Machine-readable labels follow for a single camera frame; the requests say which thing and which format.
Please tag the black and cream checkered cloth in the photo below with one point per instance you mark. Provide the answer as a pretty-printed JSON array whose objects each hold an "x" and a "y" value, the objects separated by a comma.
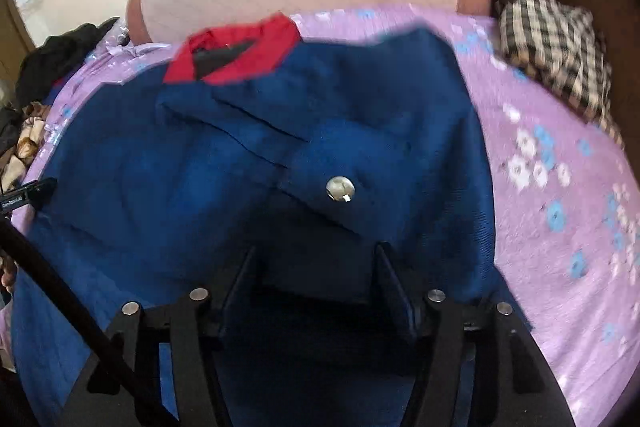
[{"x": 555, "y": 42}]

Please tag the black clothes pile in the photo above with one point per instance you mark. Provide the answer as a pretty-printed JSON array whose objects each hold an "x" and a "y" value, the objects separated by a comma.
[{"x": 55, "y": 52}]

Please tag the blue jacket with red collar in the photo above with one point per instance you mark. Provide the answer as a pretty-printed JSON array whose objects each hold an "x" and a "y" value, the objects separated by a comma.
[{"x": 240, "y": 167}]

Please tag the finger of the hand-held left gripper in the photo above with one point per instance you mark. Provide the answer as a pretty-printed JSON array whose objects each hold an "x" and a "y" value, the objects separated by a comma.
[{"x": 42, "y": 191}]

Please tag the brown patterned cloth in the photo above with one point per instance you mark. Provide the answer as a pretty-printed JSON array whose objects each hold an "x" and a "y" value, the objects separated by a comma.
[{"x": 22, "y": 142}]

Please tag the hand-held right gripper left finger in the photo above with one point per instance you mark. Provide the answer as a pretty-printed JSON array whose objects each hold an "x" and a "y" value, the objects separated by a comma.
[{"x": 244, "y": 289}]

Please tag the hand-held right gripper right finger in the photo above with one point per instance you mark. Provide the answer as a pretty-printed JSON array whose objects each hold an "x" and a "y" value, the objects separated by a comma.
[{"x": 395, "y": 292}]

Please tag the purple floral bedsheet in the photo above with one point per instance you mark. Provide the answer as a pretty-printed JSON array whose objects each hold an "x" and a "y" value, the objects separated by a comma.
[{"x": 550, "y": 207}]

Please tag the person's left hand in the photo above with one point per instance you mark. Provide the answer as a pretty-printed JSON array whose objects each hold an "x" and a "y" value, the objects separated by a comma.
[{"x": 7, "y": 274}]

